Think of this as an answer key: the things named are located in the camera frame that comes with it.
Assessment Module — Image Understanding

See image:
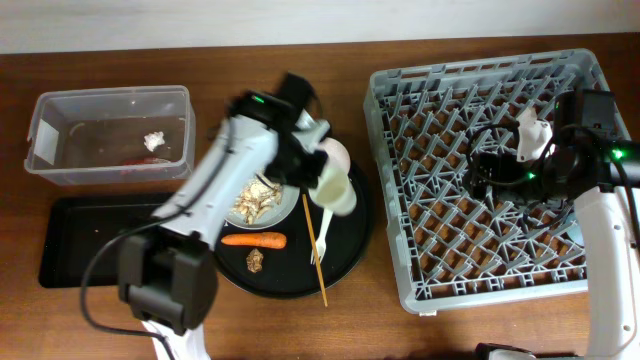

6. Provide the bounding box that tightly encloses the grey plate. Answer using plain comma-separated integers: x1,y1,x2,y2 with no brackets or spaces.
225,174,300,230

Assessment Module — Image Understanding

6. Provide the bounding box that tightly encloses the pink bowl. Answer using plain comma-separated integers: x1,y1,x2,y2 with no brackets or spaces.
317,137,351,174

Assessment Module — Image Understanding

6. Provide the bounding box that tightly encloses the cream white cup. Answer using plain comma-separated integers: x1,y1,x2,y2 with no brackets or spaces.
308,165,357,216

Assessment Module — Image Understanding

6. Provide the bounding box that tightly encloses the food scraps pile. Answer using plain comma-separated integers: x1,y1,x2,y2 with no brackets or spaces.
232,176,283,225

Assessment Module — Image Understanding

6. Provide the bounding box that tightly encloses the white tissue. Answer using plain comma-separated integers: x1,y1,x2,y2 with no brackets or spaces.
143,131,165,152

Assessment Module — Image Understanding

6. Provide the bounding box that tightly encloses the red snack wrapper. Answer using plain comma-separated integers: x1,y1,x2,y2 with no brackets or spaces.
121,157,171,166

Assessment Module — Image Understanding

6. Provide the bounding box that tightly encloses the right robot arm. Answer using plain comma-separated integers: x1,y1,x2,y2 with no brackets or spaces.
463,90,639,359

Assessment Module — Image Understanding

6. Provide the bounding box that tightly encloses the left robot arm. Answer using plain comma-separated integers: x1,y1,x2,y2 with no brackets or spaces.
118,73,330,359

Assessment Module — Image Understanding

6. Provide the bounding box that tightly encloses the grey dishwasher rack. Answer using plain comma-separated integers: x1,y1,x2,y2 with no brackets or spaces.
363,49,608,315

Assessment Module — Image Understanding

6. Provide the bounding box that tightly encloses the clear plastic waste bin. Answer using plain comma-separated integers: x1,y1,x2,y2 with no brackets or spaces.
24,85,196,186

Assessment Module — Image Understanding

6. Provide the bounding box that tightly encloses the wooden chopstick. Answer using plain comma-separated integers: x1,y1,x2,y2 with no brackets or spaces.
302,193,328,308

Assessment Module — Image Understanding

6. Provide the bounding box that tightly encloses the orange carrot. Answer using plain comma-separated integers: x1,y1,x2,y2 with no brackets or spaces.
221,232,287,249

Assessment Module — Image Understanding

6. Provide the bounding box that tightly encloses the white plastic fork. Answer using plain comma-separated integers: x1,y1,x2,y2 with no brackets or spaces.
311,209,333,264

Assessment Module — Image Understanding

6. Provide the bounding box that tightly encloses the brown food lump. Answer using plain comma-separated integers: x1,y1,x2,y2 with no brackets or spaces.
246,248,264,273

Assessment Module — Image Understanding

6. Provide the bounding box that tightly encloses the round black serving tray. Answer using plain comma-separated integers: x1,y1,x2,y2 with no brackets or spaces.
214,161,374,299

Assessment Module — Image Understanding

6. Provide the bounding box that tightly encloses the black rectangular tray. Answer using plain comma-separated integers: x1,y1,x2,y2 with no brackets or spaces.
38,193,171,288

